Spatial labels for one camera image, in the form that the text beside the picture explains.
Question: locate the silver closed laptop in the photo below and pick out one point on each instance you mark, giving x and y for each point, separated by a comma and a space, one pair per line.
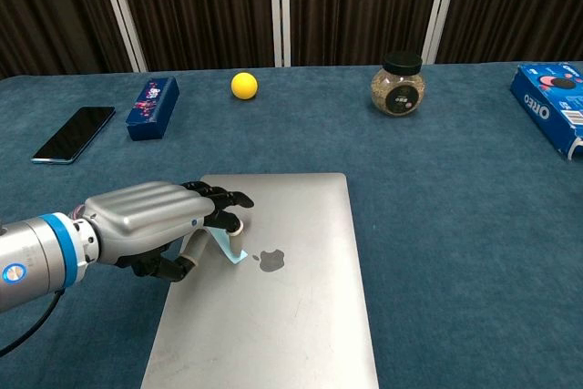
296, 316

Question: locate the clear jar with black lid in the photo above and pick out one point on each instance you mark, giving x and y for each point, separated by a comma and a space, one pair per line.
398, 93

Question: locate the black smartphone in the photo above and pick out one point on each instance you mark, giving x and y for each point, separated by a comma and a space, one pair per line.
73, 134

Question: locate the slim dark blue box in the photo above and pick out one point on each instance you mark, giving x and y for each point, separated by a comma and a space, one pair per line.
150, 109

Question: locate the light blue paper strip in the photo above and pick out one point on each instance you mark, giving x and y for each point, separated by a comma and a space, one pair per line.
232, 254

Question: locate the blue table cloth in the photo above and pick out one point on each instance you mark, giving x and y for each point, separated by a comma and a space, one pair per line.
455, 270

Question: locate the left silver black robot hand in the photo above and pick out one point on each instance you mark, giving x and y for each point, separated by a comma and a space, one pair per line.
146, 220

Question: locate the blue Oreo cookie box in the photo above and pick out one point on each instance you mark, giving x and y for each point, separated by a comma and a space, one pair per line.
542, 106

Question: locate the yellow ball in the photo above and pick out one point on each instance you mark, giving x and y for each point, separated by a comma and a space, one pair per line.
244, 85

